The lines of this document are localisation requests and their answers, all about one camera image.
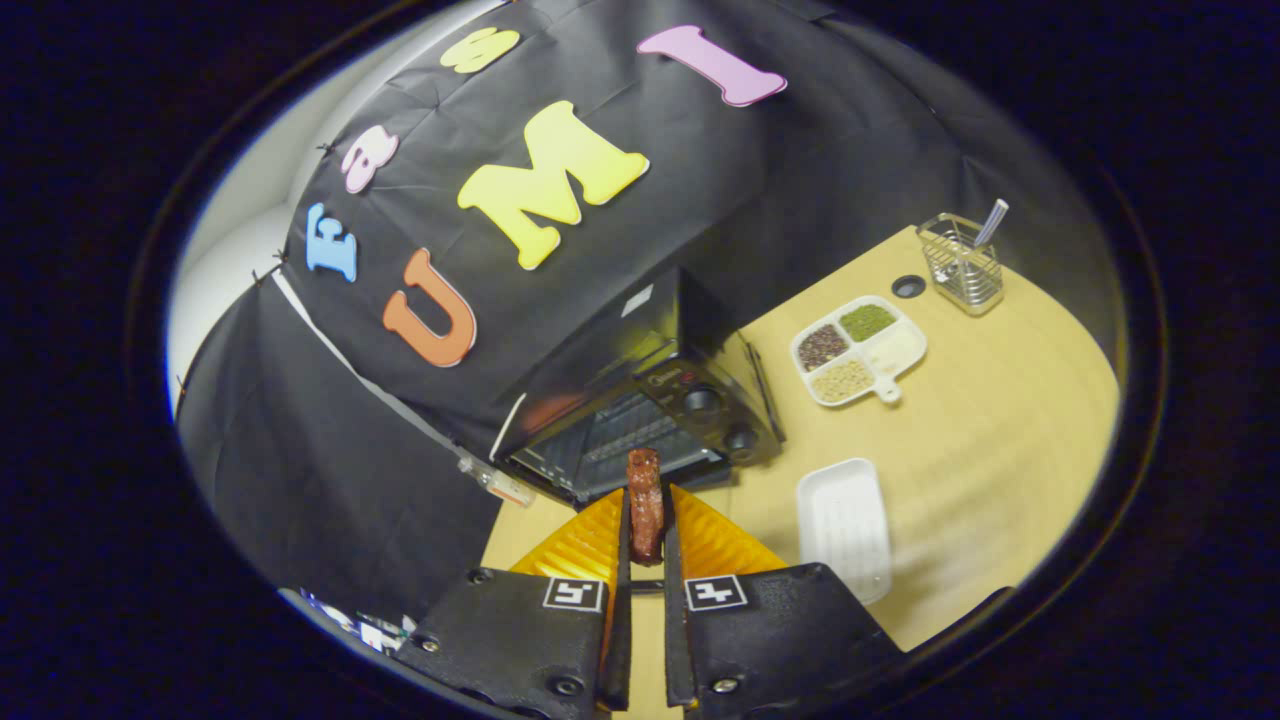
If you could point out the black table grommet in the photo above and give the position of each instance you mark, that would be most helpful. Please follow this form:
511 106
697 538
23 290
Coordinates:
908 286

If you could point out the small clear bottle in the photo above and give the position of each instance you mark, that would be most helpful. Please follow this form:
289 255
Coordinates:
495 483

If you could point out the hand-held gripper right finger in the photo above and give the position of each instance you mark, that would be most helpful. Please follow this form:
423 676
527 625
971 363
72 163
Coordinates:
676 650

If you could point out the red meat slice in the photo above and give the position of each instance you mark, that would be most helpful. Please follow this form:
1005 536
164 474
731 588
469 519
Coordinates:
646 510

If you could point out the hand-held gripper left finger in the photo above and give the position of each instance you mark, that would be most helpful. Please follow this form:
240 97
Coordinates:
618 650

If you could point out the black toaster oven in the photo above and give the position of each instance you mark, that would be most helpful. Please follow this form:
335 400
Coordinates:
700 400

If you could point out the white divided dish with grains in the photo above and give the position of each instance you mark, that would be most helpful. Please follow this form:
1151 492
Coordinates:
895 350

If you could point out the white ribbed tray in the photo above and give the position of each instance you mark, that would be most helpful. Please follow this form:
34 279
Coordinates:
845 525

